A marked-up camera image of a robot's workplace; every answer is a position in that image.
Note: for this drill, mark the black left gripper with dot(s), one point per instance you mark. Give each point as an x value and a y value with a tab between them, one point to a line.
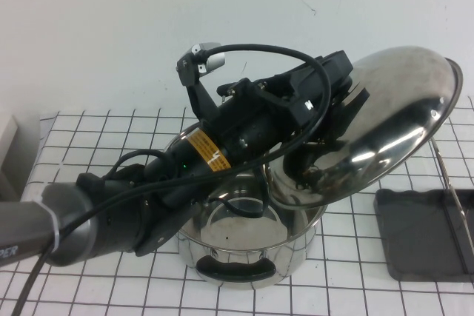
303	90

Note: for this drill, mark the stainless steel lid black knob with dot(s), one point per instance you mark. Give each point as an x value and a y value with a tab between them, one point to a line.
389	109

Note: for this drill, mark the white black-grid tablecloth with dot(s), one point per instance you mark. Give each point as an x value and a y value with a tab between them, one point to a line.
111	286

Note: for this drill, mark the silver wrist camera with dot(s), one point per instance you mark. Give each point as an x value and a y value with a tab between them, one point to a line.
215	60

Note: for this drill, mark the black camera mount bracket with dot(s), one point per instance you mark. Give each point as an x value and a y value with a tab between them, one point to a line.
198	97

